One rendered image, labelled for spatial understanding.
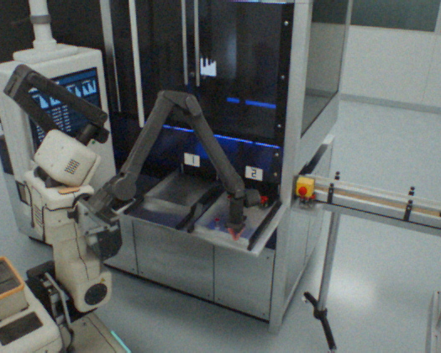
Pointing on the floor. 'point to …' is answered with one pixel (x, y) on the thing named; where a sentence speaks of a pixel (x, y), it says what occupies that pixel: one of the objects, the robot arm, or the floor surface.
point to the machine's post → (299, 43)
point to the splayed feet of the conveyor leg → (321, 319)
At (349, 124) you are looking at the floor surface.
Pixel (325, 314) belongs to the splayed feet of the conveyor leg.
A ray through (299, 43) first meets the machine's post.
